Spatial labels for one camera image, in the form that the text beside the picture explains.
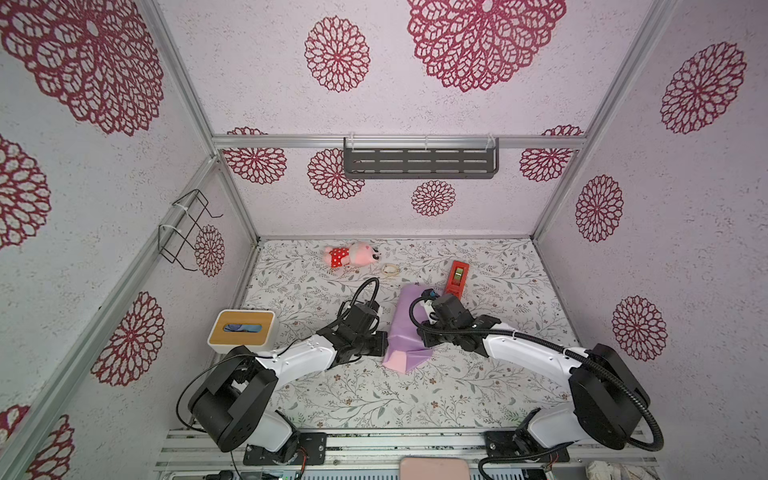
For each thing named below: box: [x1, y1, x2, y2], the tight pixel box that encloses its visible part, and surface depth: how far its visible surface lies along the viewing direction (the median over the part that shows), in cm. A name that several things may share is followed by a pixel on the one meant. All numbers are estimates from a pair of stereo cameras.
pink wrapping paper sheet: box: [382, 284, 433, 374], surface depth 89 cm
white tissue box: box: [207, 309, 279, 354], surface depth 93 cm
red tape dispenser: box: [446, 260, 470, 300], surface depth 103 cm
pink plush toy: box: [324, 241, 380, 269], surface depth 109 cm
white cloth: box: [585, 460, 661, 480], surface depth 70 cm
